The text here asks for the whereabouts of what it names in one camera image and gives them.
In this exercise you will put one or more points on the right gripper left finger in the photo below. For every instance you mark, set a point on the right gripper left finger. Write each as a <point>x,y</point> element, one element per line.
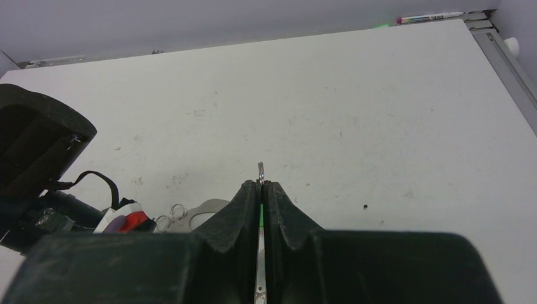
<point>215,263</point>

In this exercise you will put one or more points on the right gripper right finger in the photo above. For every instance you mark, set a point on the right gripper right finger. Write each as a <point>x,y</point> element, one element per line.
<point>306,263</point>

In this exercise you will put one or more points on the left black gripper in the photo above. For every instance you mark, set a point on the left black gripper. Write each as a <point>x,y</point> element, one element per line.
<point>41,137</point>

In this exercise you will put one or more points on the key with black head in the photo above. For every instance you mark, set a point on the key with black head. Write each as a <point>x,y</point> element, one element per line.
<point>260,288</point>

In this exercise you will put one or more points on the perforated metal key plate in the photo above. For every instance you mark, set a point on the perforated metal key plate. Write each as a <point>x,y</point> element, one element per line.
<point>183,220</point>

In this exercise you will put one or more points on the green key tag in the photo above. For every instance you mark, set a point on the green key tag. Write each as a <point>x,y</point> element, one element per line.
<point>261,222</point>

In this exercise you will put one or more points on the marker pen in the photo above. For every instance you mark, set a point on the marker pen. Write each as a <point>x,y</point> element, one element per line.
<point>427,18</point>

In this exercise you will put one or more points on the aluminium rail back edge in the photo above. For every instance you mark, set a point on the aluminium rail back edge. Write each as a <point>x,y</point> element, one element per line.
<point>68,60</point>

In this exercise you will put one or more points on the aluminium rail edge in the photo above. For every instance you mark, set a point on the aluminium rail edge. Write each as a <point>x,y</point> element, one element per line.
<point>68,60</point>
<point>504,63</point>

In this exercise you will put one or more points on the aluminium rail right edge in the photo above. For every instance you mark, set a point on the aluminium rail right edge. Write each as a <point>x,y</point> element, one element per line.
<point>504,63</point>

